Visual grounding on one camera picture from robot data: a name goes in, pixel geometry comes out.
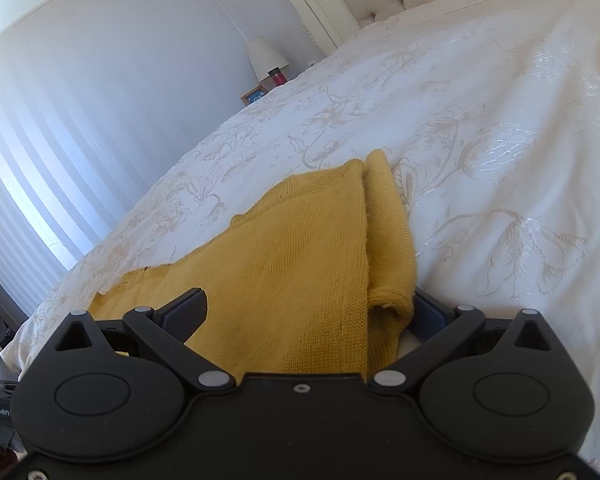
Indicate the white table lamp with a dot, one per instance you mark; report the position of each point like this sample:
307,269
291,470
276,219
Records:
265,57

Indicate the red candle jar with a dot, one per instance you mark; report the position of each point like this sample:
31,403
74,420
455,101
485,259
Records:
278,78

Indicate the yellow knit sweater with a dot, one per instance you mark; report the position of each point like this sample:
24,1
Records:
290,260

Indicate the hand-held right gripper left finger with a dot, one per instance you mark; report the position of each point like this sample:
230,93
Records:
185,317

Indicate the wooden picture frame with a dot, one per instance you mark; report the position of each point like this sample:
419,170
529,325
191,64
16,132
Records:
255,96

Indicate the white floral bedspread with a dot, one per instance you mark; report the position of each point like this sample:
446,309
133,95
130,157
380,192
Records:
480,110

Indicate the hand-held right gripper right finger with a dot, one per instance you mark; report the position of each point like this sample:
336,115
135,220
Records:
430,316

